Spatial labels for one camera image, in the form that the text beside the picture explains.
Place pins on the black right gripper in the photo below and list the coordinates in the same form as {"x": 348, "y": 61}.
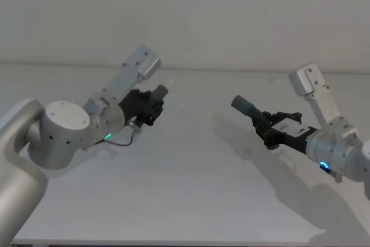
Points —
{"x": 292, "y": 134}

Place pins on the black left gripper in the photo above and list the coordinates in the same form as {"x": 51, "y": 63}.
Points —
{"x": 134, "y": 105}

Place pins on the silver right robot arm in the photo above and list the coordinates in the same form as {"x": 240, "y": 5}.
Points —
{"x": 332, "y": 143}

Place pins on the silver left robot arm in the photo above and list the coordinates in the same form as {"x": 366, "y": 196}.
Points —
{"x": 63, "y": 131}

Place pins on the white curtain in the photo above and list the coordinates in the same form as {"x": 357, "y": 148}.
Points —
{"x": 185, "y": 12}

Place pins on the white table cloth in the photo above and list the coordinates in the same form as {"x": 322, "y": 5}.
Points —
{"x": 185, "y": 189}

